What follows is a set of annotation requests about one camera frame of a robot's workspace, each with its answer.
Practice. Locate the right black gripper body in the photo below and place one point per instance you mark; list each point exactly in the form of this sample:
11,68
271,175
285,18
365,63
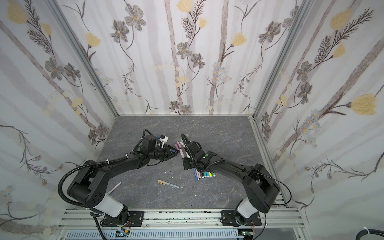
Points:
192,154

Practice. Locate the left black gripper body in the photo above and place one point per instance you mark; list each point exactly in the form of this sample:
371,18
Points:
162,153

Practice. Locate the blue pen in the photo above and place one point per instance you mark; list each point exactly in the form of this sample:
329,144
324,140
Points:
196,174

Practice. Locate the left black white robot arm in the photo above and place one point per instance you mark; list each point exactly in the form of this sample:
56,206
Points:
86,186

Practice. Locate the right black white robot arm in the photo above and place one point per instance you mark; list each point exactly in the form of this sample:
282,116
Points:
269,187

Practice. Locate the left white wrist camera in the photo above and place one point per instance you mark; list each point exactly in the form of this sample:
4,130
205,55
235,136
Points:
151,142

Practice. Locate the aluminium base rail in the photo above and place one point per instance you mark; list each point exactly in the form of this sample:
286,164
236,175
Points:
278,224

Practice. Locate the grey ventilated cable duct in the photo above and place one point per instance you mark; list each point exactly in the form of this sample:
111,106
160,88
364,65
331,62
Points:
177,234

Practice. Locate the black hose corner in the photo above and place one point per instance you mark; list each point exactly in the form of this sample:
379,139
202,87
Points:
367,231

